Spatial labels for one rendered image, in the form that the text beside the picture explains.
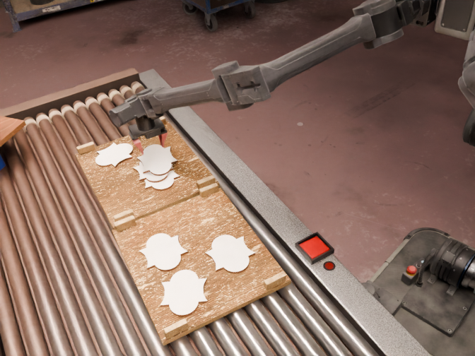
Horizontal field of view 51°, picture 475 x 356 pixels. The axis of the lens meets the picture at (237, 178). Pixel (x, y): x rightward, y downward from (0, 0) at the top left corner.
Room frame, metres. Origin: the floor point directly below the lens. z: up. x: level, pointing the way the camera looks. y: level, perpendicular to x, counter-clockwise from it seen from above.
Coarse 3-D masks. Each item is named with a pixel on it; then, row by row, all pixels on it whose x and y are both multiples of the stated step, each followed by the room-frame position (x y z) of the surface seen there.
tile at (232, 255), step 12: (216, 240) 0.91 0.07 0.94; (228, 240) 0.90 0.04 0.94; (240, 240) 0.90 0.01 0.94; (216, 252) 0.87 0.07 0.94; (228, 252) 0.86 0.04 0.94; (240, 252) 0.86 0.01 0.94; (252, 252) 0.85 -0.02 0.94; (216, 264) 0.82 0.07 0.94; (228, 264) 0.82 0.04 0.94; (240, 264) 0.82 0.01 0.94
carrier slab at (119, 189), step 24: (144, 144) 1.39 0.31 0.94; (168, 144) 1.38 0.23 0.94; (96, 168) 1.28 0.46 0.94; (120, 168) 1.27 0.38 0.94; (192, 168) 1.24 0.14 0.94; (96, 192) 1.16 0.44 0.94; (120, 192) 1.15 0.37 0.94; (144, 192) 1.14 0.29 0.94; (168, 192) 1.13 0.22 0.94; (192, 192) 1.12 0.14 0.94; (144, 216) 1.04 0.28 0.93
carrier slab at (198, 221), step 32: (160, 224) 1.00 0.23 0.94; (192, 224) 0.99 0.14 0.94; (224, 224) 0.97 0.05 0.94; (128, 256) 0.89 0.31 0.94; (192, 256) 0.87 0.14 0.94; (256, 256) 0.85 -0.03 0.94; (160, 288) 0.77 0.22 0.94; (224, 288) 0.75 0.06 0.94; (256, 288) 0.74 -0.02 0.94; (160, 320) 0.68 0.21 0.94; (192, 320) 0.67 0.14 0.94
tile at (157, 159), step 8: (144, 152) 1.29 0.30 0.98; (152, 152) 1.28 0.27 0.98; (160, 152) 1.28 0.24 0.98; (168, 152) 1.28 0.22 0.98; (144, 160) 1.25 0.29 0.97; (152, 160) 1.25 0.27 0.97; (160, 160) 1.25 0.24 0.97; (168, 160) 1.24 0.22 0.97; (176, 160) 1.24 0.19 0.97; (144, 168) 1.22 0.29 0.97; (152, 168) 1.21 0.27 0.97; (160, 168) 1.21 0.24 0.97; (168, 168) 1.21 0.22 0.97
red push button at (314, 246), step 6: (312, 240) 0.89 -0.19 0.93; (318, 240) 0.89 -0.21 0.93; (300, 246) 0.88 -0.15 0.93; (306, 246) 0.87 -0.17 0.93; (312, 246) 0.87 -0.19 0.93; (318, 246) 0.87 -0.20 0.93; (324, 246) 0.87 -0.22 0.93; (306, 252) 0.85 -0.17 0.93; (312, 252) 0.85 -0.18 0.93; (318, 252) 0.85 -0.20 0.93; (312, 258) 0.83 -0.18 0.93
